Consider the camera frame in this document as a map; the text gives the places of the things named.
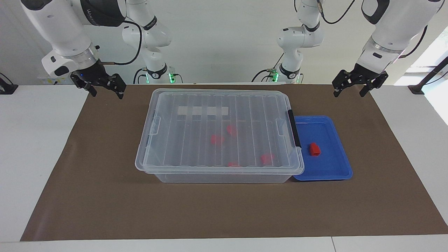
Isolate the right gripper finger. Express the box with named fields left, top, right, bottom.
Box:
left=102, top=73, right=127, bottom=100
left=70, top=72, right=98, bottom=97

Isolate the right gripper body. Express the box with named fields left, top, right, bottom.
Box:
left=78, top=60, right=108, bottom=83

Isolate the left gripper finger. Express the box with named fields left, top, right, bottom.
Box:
left=332, top=70, right=357, bottom=98
left=359, top=71, right=389, bottom=98

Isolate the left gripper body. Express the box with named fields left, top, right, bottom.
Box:
left=353, top=62, right=383, bottom=80

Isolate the black box latch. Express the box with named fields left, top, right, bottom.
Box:
left=287, top=110, right=302, bottom=148

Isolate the clear plastic box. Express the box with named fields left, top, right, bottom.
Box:
left=138, top=90, right=301, bottom=184

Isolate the black stand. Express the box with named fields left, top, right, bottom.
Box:
left=408, top=56, right=448, bottom=95
left=0, top=73, right=19, bottom=95

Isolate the blue plastic tray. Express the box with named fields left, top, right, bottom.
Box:
left=292, top=115, right=353, bottom=181

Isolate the black cable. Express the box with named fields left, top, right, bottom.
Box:
left=133, top=68, right=147, bottom=85
left=399, top=24, right=428, bottom=58
left=251, top=52, right=285, bottom=83
left=100, top=20, right=143, bottom=66
left=316, top=0, right=357, bottom=25

